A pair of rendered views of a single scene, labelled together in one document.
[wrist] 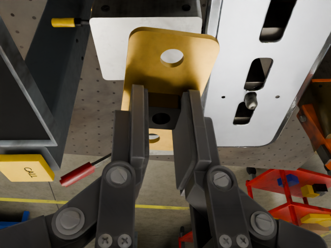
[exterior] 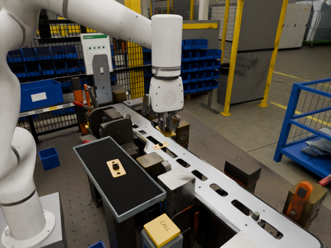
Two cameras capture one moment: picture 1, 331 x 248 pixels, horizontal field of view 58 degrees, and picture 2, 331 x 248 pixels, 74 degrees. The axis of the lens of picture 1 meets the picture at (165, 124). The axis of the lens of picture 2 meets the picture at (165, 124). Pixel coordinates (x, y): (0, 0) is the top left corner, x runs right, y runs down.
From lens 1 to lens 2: 0.78 m
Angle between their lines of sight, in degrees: 110
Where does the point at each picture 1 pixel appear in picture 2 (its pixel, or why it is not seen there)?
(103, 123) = not seen: outside the picture
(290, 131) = not seen: outside the picture
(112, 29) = (164, 176)
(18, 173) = (159, 230)
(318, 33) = (234, 185)
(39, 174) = (170, 226)
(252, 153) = not seen: outside the picture
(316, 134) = (296, 201)
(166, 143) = (172, 134)
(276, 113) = (280, 219)
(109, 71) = (171, 186)
